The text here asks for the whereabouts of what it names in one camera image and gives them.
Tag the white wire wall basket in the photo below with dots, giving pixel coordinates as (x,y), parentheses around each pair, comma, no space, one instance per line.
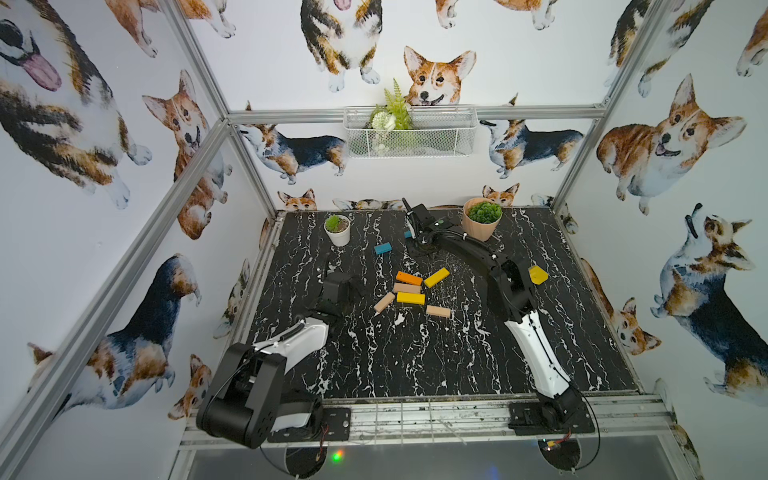
(429,132)

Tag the aluminium frame post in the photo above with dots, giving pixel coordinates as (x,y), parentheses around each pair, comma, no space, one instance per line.
(656,14)

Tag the yellow toy shovel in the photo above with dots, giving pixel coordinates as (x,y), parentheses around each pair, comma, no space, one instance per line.
(537,275)

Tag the natural wood block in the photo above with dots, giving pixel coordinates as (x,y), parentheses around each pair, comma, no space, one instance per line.
(441,312)
(384,303)
(406,288)

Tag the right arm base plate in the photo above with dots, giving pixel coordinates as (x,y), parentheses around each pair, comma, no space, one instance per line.
(537,419)

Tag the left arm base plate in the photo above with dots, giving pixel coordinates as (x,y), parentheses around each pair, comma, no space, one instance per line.
(329,424)

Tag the small green plant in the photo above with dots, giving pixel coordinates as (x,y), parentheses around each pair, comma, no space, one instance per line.
(335,224)

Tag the fern and white flower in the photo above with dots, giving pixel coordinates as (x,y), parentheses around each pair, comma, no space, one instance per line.
(391,125)

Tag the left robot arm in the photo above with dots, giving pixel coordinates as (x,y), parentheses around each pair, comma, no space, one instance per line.
(249,401)

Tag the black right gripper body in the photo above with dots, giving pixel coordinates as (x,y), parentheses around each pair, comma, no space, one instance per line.
(418,237)

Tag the pink ribbed plant pot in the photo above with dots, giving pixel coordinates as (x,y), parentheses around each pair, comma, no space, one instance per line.
(481,232)

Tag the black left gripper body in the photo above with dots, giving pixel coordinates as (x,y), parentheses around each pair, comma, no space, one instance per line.
(335,285)

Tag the white small plant pot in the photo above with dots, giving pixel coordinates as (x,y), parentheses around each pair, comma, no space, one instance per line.
(343,238)

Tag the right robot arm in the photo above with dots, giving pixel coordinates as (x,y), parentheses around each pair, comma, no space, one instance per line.
(510,296)

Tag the yellow block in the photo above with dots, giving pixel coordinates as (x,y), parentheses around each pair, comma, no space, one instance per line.
(411,298)
(436,277)

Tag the orange block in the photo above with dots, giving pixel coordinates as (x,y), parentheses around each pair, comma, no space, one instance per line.
(406,278)

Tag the green succulent plant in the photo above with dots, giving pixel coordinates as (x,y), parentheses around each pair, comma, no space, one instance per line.
(485,212)

